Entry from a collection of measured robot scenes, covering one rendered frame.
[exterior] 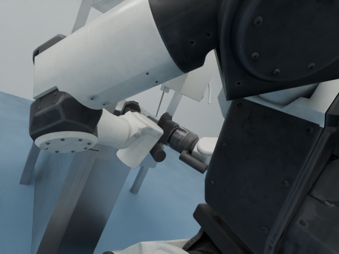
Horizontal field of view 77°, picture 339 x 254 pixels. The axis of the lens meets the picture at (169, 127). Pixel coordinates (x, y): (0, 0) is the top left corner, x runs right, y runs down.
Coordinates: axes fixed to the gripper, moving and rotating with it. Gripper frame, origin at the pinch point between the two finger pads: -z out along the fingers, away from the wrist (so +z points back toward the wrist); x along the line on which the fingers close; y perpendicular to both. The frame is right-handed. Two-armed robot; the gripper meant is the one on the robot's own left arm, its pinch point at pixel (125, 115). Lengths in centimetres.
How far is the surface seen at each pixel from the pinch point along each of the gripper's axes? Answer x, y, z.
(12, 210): 98, -25, -64
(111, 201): 41.7, 12.4, -9.2
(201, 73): -24.3, 18.3, 3.2
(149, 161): 14.3, 16.2, 0.0
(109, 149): 12.8, -1.0, 2.4
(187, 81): -19.6, 14.7, 3.8
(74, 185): 21.8, -9.4, 13.8
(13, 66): 58, -95, -321
